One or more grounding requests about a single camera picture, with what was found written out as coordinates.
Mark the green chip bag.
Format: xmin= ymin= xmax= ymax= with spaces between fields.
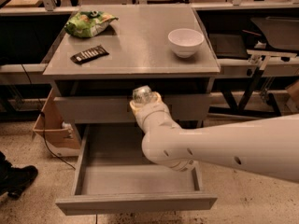
xmin=64 ymin=10 xmax=118 ymax=38

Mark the grey drawer cabinet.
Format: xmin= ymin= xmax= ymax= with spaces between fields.
xmin=44 ymin=5 xmax=220 ymax=139

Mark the open middle drawer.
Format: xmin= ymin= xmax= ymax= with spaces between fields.
xmin=56 ymin=123 xmax=217 ymax=216

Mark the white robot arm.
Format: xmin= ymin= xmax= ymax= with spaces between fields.
xmin=130 ymin=90 xmax=299 ymax=182

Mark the silver green 7up can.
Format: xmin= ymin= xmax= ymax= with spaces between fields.
xmin=133 ymin=86 xmax=152 ymax=105

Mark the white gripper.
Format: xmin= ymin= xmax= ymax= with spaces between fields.
xmin=129 ymin=91 xmax=178 ymax=133

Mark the brown cardboard box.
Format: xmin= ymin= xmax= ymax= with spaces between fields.
xmin=33 ymin=91 xmax=80 ymax=157

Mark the closed top drawer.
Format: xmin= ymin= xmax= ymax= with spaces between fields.
xmin=54 ymin=94 xmax=211 ymax=124

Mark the white ceramic bowl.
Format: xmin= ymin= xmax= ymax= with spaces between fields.
xmin=168 ymin=28 xmax=205 ymax=58

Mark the dark snack bar wrapper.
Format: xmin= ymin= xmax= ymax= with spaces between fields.
xmin=70 ymin=45 xmax=108 ymax=64

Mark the black metal stand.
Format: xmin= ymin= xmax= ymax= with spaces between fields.
xmin=209 ymin=56 xmax=281 ymax=119

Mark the black shoe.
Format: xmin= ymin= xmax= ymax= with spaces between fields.
xmin=0 ymin=152 xmax=38 ymax=199

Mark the black power cable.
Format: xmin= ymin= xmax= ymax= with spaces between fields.
xmin=20 ymin=63 xmax=77 ymax=171

